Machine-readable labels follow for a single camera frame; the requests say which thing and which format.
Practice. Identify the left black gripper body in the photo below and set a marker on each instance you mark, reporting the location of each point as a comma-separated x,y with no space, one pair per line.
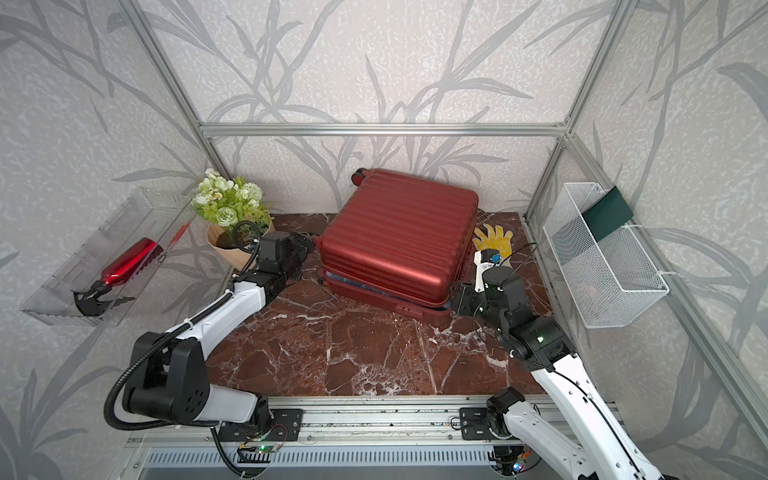
298,254

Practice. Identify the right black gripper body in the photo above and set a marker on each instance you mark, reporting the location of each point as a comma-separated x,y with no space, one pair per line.
472,303

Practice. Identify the red hard-shell suitcase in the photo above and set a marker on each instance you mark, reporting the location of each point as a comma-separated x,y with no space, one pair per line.
399,243

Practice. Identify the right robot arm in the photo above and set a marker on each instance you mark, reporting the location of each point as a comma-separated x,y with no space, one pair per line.
599,447

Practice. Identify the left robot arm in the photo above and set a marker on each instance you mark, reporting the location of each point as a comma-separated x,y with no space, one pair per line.
167,380

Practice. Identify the yellow work glove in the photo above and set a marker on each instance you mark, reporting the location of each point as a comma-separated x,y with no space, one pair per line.
493,237

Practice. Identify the potted white flower plant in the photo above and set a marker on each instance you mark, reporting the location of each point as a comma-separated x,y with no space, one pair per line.
235,213

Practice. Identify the dark green card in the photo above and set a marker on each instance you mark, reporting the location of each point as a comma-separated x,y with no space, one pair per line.
608,214

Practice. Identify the red spray bottle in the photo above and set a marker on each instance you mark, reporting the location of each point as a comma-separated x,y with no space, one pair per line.
116,274

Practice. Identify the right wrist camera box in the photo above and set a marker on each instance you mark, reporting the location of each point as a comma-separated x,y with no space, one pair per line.
483,261

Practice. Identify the white wire mesh basket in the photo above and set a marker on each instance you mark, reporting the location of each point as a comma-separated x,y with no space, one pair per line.
612,282

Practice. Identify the aluminium frame profiles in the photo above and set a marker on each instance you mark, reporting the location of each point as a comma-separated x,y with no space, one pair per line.
743,392

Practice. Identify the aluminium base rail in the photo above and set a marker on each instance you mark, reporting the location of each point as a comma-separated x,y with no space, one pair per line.
362,420

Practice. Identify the clear plastic wall bin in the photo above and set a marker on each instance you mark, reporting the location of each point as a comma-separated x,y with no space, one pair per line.
160,216

